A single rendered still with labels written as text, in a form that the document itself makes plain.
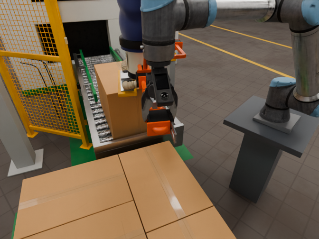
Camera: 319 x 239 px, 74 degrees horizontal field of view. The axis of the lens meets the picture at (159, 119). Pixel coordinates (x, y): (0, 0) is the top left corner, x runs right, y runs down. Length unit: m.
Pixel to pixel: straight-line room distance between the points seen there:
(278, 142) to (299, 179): 1.01
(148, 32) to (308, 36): 0.76
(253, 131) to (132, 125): 0.84
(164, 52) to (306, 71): 0.86
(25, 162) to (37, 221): 1.20
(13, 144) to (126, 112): 1.21
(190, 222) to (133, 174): 0.45
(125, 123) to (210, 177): 1.01
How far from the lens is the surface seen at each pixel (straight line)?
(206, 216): 1.24
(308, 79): 1.32
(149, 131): 0.66
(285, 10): 1.10
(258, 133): 1.50
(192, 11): 0.61
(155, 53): 0.58
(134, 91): 1.14
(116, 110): 1.49
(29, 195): 1.48
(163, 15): 0.56
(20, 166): 2.52
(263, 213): 2.04
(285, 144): 1.48
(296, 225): 2.10
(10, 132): 2.27
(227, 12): 0.91
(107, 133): 1.75
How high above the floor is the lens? 1.59
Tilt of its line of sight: 34 degrees down
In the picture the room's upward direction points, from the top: straight up
